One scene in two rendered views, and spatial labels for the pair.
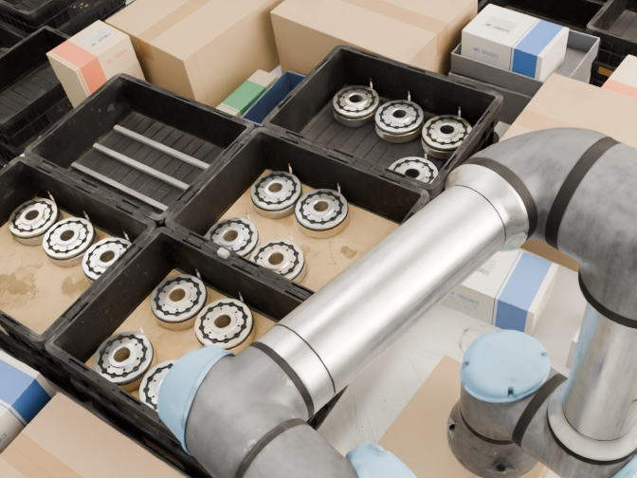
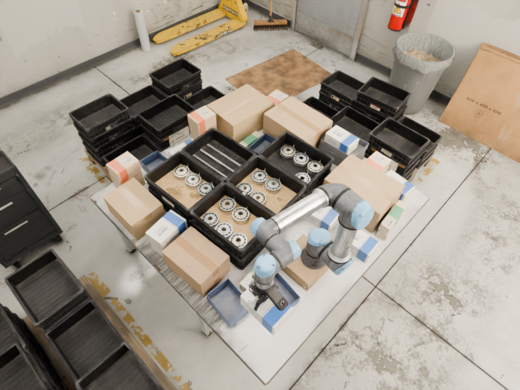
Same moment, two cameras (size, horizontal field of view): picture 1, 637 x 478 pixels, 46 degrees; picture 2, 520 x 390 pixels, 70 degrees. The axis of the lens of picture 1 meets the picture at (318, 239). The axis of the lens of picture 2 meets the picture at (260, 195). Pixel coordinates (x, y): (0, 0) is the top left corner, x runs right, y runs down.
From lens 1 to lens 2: 92 cm
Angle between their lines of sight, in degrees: 3
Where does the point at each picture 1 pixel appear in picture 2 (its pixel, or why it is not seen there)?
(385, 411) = not seen: hidden behind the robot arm
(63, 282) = (189, 193)
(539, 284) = (334, 218)
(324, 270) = (271, 203)
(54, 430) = (189, 236)
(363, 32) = (293, 127)
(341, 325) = (288, 217)
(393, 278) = (299, 210)
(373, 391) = not seen: hidden behind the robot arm
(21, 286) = (176, 193)
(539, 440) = (324, 257)
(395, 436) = not seen: hidden behind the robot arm
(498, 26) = (337, 133)
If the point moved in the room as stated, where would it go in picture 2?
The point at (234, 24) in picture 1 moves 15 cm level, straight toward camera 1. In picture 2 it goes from (251, 115) to (253, 129)
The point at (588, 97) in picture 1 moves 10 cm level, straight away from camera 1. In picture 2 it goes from (360, 163) to (364, 153)
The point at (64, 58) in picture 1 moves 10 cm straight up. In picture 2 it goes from (193, 118) to (192, 106)
